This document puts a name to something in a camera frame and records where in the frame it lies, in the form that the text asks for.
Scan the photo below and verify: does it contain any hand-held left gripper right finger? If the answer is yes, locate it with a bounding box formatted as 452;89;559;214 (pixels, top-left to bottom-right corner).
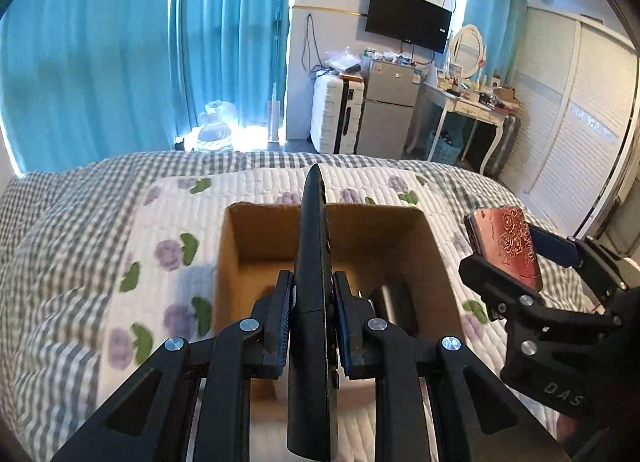
332;271;522;462

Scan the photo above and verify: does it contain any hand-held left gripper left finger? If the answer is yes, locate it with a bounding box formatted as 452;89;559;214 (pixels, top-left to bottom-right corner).
50;269;296;462

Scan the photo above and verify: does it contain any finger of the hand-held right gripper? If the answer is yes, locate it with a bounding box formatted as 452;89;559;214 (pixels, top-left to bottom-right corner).
458;252;623;343
529;224;628;293

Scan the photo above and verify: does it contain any red patterned phone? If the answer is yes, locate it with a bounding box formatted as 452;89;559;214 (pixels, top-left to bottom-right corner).
464;206;544;295

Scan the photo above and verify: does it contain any cardboard box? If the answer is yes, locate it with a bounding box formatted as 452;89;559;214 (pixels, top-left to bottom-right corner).
212;202;468;403

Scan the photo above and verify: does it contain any black remote control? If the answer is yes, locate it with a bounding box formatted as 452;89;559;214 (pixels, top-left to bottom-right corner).
286;163;334;462

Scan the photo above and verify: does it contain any grey suitcase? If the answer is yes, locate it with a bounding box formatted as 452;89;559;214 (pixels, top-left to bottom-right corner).
482;113;521;178

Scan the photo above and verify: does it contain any white floral quilt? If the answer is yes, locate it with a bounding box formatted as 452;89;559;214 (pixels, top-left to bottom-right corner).
97;162;568;462

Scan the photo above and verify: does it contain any white slatted wardrobe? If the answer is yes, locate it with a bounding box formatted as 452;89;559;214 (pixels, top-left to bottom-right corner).
500;4;640;239

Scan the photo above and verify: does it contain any blue bag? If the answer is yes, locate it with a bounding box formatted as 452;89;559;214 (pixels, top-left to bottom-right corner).
430;129;464;166

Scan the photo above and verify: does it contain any white dressing table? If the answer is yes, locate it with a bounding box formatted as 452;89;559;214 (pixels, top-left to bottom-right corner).
405;82;518;176

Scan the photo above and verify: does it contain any silver small fridge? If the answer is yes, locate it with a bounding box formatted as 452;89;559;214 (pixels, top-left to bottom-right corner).
356;59;426;159

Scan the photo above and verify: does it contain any clear plastic bag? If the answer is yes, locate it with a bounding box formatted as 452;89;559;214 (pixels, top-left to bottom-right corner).
196;100;239;152

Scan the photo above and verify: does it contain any white suitcase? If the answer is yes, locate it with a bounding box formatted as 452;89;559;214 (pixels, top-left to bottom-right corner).
310;73;369;155

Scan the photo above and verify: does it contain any white oval mirror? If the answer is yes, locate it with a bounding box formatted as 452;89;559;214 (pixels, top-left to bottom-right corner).
449;24;487;81

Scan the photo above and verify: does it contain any grey checked blanket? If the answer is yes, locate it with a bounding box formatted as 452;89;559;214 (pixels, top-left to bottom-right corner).
0;149;603;462

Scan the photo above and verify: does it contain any crumpled plastic bag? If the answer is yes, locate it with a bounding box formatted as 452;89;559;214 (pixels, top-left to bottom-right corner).
322;46;362;74

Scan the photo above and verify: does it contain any wide blue curtain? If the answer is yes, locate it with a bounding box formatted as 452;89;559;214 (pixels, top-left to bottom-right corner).
0;0;182;177

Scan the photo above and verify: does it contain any black wall television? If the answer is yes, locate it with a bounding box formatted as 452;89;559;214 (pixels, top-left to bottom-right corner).
365;0;453;54

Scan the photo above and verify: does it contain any black hanging cable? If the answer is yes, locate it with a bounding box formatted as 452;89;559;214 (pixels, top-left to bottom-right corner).
300;13;327;79

